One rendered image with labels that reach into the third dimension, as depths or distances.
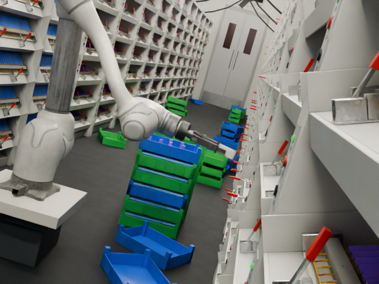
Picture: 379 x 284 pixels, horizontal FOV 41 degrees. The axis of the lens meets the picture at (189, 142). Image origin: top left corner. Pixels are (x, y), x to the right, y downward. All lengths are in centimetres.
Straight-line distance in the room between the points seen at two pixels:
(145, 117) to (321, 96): 114
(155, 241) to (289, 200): 184
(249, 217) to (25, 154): 91
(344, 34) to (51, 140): 143
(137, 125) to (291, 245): 110
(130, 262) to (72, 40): 93
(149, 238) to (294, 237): 185
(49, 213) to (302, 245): 128
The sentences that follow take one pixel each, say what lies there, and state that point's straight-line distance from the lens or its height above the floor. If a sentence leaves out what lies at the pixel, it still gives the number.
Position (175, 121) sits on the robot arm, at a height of 65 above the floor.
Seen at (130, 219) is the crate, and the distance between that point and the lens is 257.
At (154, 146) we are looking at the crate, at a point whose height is 43.
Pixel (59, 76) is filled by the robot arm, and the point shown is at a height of 68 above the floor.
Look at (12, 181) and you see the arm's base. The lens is 200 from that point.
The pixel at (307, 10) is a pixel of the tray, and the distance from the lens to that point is 136.
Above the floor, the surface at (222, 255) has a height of 14.
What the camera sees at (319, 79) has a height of 91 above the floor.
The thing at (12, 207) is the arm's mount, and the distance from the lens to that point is 187.
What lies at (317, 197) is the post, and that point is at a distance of 67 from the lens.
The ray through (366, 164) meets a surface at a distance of 32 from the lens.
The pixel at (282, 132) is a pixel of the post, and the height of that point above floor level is 77.
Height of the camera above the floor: 90
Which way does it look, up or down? 9 degrees down
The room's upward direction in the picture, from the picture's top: 16 degrees clockwise
